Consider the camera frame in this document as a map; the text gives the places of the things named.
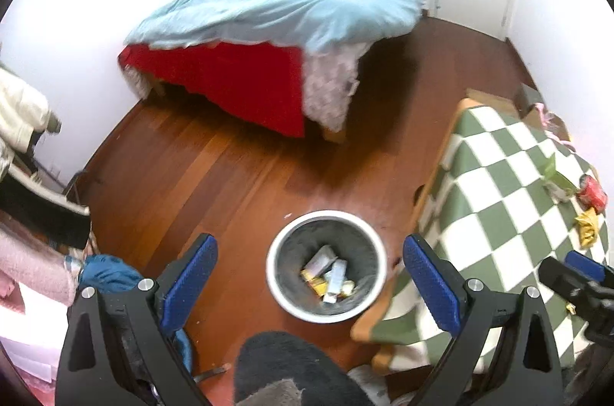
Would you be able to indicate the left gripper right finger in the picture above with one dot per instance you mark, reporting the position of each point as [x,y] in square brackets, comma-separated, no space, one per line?
[502,349]

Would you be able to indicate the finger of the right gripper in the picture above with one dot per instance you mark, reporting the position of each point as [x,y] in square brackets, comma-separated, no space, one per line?
[586,266]

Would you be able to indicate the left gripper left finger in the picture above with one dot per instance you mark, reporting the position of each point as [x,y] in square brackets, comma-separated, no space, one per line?
[119,347]

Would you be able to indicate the yellow snack bag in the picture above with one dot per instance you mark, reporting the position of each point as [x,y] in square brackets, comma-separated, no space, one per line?
[587,223]

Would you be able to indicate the red Coke can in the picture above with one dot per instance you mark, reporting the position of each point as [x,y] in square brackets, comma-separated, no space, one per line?
[591,194]

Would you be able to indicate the green white cardboard box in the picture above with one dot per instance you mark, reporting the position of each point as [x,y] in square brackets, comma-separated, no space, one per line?
[555,181]

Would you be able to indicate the white wrapper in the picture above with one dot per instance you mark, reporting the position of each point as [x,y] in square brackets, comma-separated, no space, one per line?
[319,263]

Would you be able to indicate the white rimmed trash bin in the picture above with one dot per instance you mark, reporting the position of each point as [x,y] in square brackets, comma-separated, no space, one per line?
[347,288]

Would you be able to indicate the blue cloth bundle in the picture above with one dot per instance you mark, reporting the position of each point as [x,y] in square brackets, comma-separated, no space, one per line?
[111,275]

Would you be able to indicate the pink fluffy blanket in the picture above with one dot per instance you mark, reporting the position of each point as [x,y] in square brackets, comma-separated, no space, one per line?
[38,267]

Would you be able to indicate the black fuzzy slipper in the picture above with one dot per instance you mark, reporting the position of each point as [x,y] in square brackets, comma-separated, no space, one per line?
[278,368]

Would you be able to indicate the pink items on cardboard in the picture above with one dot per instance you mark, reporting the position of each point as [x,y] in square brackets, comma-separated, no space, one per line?
[541,117]

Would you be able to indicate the cream jacket on chair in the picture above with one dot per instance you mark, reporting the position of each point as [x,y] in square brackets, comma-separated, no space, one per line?
[25,115]

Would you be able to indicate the red bed base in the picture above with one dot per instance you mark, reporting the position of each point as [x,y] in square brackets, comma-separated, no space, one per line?
[259,83]

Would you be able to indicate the light blue duvet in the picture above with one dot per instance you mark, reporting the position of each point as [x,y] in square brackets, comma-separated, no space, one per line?
[315,26]

